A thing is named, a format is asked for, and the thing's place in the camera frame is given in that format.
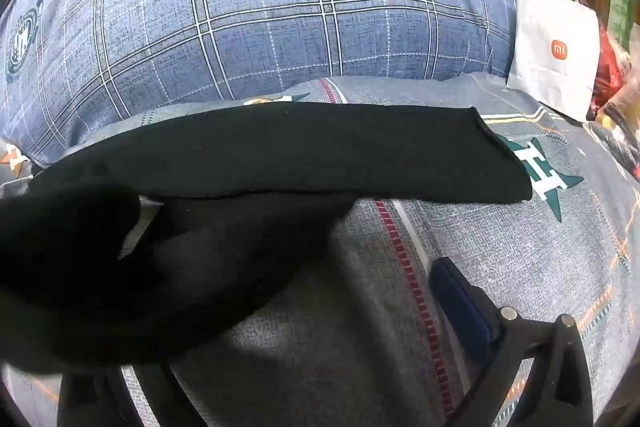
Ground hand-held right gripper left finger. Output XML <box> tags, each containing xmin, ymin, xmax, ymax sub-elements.
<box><xmin>56</xmin><ymin>358</ymin><xmax>212</xmax><ymax>427</ymax></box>

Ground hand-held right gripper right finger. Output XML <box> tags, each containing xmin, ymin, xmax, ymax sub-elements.
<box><xmin>429</xmin><ymin>257</ymin><xmax>596</xmax><ymax>427</ymax></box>

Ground black pants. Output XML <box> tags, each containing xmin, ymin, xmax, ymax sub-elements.
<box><xmin>0</xmin><ymin>104</ymin><xmax>533</xmax><ymax>375</ymax></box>

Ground grey printed bed sheet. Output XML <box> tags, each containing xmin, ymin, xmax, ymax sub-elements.
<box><xmin>0</xmin><ymin>74</ymin><xmax>640</xmax><ymax>427</ymax></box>

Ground clear plastic bag with items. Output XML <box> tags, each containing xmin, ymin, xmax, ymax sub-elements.
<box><xmin>585</xmin><ymin>52</ymin><xmax>640</xmax><ymax>182</ymax></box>

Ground white paper bag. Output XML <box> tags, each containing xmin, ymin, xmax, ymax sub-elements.
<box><xmin>506</xmin><ymin>0</ymin><xmax>601</xmax><ymax>124</ymax></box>

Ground red plastic bag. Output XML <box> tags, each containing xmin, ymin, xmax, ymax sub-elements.
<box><xmin>590</xmin><ymin>19</ymin><xmax>628</xmax><ymax>118</ymax></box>

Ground blue plaid pillow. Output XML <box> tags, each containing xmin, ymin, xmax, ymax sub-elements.
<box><xmin>0</xmin><ymin>0</ymin><xmax>518</xmax><ymax>168</ymax></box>

